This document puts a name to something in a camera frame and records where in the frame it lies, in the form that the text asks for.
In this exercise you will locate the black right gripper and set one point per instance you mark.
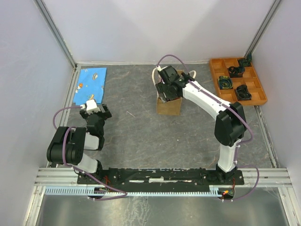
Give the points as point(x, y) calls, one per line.
point(161, 87)

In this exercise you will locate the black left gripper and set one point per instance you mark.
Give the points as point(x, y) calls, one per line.
point(106, 115)

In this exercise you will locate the brown canvas bag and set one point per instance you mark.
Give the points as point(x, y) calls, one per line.
point(173, 107)

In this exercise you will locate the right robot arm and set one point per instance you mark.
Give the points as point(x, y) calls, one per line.
point(229, 118)

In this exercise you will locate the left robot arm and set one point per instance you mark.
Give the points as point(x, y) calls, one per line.
point(68, 144)

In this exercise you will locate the blue space-print cloth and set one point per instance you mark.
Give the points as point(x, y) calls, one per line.
point(90, 85)

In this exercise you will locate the blue-green rolled sock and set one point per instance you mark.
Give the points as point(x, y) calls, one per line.
point(225, 82)

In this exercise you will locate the orange compartment tray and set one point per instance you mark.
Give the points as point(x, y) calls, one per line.
point(219, 67)

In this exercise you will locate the black rolled sock upper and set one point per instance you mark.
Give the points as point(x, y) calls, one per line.
point(236, 72)

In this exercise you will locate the black rolled sock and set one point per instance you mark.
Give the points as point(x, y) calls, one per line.
point(236, 72)
point(242, 93)

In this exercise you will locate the black rolled sock lower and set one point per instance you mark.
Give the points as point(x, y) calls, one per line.
point(242, 93)

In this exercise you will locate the blue-green rolled sock corner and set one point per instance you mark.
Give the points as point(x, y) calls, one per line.
point(244, 62)

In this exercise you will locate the dark green sock outside tray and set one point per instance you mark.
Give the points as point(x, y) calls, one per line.
point(249, 57)

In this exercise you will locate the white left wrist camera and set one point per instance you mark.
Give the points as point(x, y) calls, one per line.
point(90, 107)

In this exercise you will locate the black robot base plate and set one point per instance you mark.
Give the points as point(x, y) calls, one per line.
point(161, 180)

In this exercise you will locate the blue slotted cable duct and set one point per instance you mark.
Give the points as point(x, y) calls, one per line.
point(92, 191)

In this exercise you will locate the aluminium frame rail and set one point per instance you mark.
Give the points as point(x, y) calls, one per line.
point(274, 177)

